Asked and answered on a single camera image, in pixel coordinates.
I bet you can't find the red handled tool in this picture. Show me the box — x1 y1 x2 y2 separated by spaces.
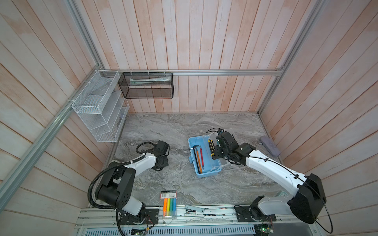
199 147 204 169

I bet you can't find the blue clear-lid tool box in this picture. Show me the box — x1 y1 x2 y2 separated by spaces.
188 127 244 178

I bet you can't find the orange handled screwdriver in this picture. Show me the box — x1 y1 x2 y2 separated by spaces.
194 145 202 174

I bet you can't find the yellow black utility knife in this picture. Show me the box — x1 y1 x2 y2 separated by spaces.
208 139 216 160

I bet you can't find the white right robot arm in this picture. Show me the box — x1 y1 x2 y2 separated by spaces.
210 128 327 224

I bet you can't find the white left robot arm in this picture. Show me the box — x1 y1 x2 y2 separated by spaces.
87 141 170 216

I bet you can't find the highlighter marker pack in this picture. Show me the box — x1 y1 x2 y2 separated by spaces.
160 190 177 219

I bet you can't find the small clock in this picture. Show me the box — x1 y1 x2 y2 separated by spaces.
278 191 289 197

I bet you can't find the black wire mesh basket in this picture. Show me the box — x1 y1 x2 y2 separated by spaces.
118 72 174 99

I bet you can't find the white wire mesh shelf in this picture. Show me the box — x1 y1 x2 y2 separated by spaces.
72 70 130 143

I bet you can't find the aluminium mounting rail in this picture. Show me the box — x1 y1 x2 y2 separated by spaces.
74 205 321 235

